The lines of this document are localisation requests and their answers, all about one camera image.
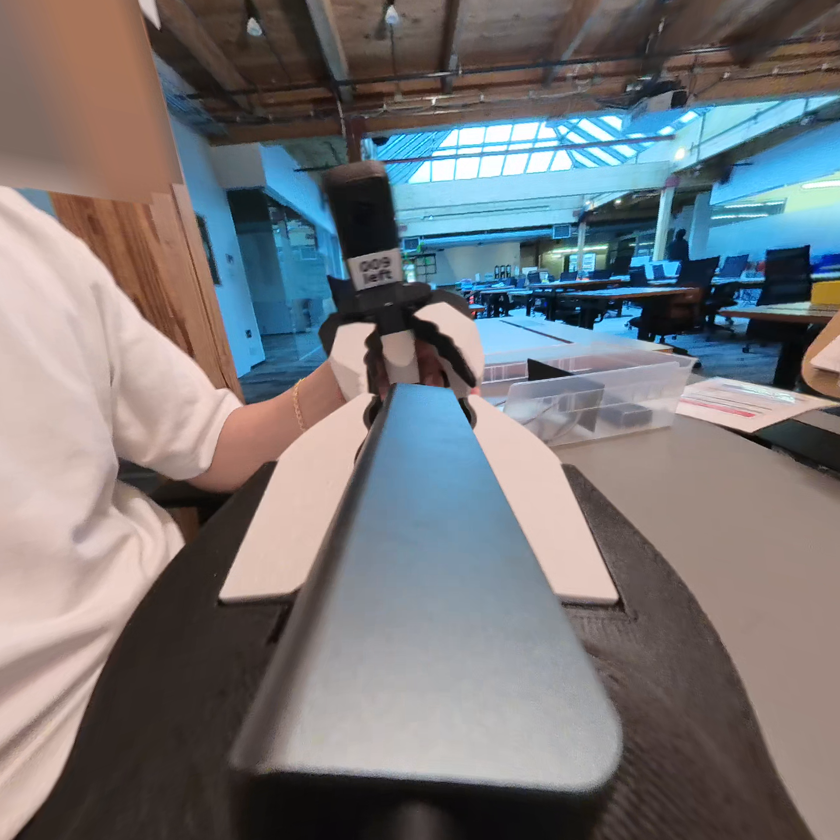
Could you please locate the wooden post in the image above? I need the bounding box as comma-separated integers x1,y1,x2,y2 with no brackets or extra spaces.
49,184,245,403

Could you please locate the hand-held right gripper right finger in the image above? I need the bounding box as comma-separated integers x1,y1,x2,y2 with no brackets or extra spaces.
468,394,620,605

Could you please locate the long wooden table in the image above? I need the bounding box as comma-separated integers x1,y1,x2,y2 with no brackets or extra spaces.
525,282,698,330

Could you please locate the instruction sheet on wooden stand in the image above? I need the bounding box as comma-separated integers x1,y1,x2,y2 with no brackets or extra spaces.
801,325,840,399

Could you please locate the white sheet red label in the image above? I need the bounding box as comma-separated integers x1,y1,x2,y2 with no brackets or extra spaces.
676,377,836,435

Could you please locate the clear plastic bin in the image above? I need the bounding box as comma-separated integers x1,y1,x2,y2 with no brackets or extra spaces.
481,348,699,448

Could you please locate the skylight window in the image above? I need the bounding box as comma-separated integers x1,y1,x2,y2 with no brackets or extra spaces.
377,115,698,186

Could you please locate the person's left forearm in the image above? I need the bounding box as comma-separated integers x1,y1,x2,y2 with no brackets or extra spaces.
190,377,311,494

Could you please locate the grey usb hub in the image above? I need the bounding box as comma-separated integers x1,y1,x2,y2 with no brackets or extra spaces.
230,382,623,796

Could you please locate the white ceiling projector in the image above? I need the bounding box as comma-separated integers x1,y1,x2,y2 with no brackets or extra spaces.
626,87,690,123

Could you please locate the person's left hand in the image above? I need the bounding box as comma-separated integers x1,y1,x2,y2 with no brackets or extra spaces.
305,362,350,431

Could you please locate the group of black office chairs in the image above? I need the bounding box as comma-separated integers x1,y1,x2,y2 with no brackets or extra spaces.
629,245,816,343

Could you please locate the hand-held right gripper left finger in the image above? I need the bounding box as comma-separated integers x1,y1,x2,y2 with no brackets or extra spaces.
218,394,387,605

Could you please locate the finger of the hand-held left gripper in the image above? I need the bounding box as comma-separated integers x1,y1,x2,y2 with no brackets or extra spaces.
330,322,380,401
415,302,487,396

